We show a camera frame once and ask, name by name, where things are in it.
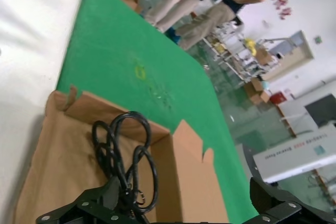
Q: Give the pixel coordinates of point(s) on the person in light trousers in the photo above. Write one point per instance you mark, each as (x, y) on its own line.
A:
(170, 6)

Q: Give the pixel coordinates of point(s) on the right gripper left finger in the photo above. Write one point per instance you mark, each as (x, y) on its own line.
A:
(86, 208)

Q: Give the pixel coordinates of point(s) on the white tube shelving rack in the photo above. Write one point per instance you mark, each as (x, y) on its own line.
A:
(231, 51)

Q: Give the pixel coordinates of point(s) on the dark pedestal base plate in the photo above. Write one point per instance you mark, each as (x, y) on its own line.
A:
(250, 161)

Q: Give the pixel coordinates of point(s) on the person in khaki trousers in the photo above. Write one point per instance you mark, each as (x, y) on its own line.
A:
(204, 22)

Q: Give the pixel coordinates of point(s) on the yellow soft object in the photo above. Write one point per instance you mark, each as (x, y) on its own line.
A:
(249, 45)

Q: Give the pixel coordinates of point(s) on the cardboard box on rack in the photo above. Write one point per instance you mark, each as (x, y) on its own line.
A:
(263, 55)

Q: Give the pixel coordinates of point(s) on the grey doorway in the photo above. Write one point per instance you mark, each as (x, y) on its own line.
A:
(296, 53)

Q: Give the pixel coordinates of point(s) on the open cardboard floor box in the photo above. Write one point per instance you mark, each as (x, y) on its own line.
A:
(256, 87)

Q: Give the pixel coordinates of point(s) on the green exit sign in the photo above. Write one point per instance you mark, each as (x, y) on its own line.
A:
(318, 40)

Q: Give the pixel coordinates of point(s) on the black board on stand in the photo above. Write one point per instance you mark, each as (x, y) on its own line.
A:
(321, 110)

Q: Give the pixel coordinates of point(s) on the white pedestal robot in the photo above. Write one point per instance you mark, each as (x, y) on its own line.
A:
(294, 155)

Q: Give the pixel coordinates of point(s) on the red bin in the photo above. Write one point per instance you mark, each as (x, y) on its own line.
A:
(278, 98)

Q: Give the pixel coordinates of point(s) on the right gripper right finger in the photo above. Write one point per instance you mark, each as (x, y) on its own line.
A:
(270, 205)

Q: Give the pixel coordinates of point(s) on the green table cloth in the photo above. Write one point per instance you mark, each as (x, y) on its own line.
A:
(118, 37)

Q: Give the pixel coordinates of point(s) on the cardboard box with torn wall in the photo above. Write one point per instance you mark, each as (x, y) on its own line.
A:
(65, 142)

